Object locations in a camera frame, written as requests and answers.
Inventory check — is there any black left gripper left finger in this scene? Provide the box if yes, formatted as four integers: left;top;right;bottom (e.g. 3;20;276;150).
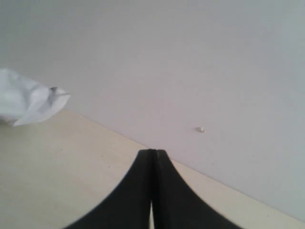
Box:
66;149;153;229

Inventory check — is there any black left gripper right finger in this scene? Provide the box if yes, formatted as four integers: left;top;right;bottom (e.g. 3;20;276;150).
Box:
151;150;240;229

